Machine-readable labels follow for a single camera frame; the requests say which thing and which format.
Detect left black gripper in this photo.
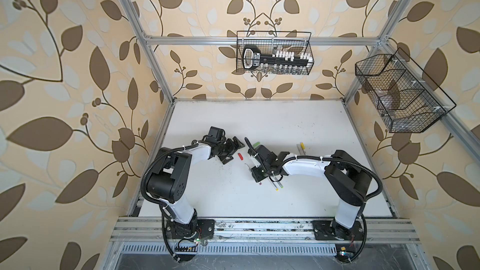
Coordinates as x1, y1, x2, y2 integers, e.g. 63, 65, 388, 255
215, 136, 245, 163

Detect clear pen yellow tip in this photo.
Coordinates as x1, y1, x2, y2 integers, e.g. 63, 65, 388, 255
269, 177, 279, 191

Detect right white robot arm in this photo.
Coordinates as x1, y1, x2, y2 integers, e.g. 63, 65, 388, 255
247, 145, 383, 240

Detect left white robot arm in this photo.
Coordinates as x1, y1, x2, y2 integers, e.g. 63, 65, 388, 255
140, 137, 245, 230

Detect black tool in basket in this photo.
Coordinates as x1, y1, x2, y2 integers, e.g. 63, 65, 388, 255
241, 45, 314, 70

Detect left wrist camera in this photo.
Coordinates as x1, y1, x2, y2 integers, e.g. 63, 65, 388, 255
206, 126, 226, 143

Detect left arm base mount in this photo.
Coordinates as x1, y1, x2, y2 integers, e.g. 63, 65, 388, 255
161, 218, 216, 263

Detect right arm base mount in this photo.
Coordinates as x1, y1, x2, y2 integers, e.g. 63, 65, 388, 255
312, 216, 368, 265

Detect back wall wire basket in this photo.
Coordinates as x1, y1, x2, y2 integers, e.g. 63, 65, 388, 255
236, 30, 315, 76

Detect wall wire basket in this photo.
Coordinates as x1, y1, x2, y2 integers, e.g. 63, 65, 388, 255
236, 30, 315, 76
355, 47, 457, 134

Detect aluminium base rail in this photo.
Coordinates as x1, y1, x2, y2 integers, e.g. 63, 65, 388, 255
110, 217, 420, 256

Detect right wall wire basket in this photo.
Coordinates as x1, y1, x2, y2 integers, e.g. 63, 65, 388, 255
355, 47, 457, 134

